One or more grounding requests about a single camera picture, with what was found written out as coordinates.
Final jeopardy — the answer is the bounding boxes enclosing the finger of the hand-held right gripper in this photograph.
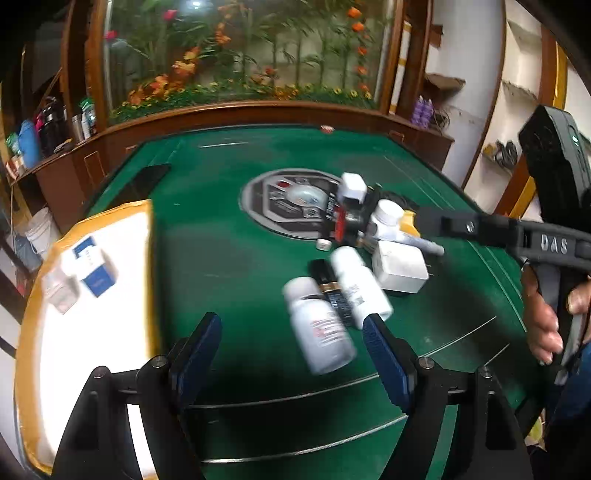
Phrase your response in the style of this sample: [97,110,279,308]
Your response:
[414,206,513,252]

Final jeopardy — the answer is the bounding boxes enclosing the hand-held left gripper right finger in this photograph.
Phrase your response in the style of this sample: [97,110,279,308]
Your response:
[362,313,532,480]

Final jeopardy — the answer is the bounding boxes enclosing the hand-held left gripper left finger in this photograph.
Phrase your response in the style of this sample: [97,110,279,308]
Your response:
[53,311,223,480]

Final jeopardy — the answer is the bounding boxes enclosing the yellow plastic cup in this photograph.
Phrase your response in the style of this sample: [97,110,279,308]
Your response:
[397,209,422,241]

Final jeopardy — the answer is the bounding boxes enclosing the white charger adapter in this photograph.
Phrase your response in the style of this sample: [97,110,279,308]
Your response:
[371,240,437,295]

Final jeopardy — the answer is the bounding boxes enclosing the white pill bottle red label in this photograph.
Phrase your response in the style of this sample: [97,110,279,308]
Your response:
[283,276,357,376]

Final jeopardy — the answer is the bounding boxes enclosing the short white bottle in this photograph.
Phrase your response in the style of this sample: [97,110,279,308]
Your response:
[368,199,405,241]

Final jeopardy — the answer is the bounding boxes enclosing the tall white bottle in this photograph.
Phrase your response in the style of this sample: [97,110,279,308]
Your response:
[329,246,394,330]

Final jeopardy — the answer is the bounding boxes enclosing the black lipstick tube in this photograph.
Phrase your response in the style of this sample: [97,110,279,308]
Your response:
[308,259,355,328]

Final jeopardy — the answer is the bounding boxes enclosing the white tray with yellow rim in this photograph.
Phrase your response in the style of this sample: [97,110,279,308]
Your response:
[14,199,161,476]

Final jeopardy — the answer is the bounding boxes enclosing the white square jar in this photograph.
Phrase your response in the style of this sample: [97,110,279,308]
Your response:
[338,172,368,205]

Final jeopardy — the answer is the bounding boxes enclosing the person's right hand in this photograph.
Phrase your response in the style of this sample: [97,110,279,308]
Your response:
[522,267,591,366]

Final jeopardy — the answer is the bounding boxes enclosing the purple bottles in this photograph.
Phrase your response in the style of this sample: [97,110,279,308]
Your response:
[412,95,435,127]

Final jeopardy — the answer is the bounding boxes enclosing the blue and white box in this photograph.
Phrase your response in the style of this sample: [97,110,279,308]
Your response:
[61,236,117,299]

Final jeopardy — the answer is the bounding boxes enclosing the small white box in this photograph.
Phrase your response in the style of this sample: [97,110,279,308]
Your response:
[41,271,82,315]

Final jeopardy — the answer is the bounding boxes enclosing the round grey table centre plate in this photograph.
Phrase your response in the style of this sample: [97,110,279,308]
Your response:
[239,168,376,241]

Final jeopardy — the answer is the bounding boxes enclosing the black phone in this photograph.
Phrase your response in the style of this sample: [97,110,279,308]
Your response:
[115,163,172,200]

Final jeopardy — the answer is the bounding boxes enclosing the white bucket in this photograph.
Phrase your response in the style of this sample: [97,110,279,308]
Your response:
[24,207,62,256]

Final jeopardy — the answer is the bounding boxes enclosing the green and white packet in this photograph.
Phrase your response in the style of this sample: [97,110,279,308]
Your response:
[78,96,99,139]

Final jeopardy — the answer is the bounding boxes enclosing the blue bottle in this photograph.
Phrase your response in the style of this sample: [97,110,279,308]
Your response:
[18,119,43,169]

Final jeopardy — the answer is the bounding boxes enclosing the black thermos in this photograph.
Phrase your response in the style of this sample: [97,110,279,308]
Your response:
[36,96,71,157]

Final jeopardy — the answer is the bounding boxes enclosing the glass flower display cabinet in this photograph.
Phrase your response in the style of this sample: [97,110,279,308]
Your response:
[88,0,409,126]

